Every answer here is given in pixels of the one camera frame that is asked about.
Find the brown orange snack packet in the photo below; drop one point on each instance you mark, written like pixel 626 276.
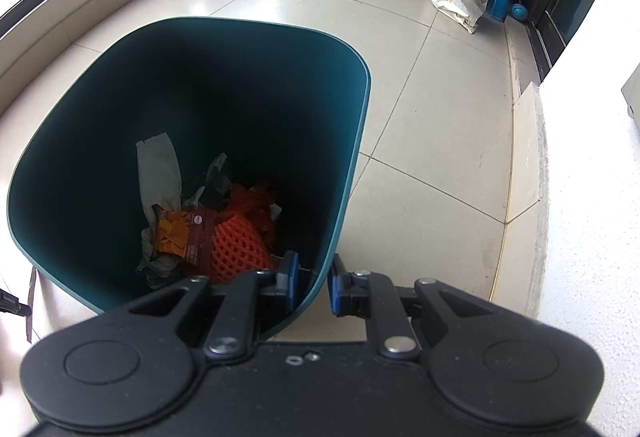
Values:
pixel 180 232

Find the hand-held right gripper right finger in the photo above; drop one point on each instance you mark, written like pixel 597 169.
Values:
pixel 337 292

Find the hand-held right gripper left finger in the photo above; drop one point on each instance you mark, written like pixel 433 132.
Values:
pixel 287 282

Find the silver wall box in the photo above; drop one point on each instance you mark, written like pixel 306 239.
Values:
pixel 632 92

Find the teal plastic trash bin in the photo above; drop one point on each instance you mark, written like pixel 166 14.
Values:
pixel 250 92

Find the napa cabbage leaf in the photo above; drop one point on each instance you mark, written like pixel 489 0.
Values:
pixel 160 172

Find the orange foam fruit net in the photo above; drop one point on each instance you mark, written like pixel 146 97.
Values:
pixel 235 247

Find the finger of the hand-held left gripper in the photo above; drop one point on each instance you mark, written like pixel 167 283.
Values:
pixel 12 304

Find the silver wrapper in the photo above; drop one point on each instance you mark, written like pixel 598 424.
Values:
pixel 215 177

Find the small blue ball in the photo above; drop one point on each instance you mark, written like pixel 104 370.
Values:
pixel 519 12

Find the orange plastic bag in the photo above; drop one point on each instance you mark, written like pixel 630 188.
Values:
pixel 250 202

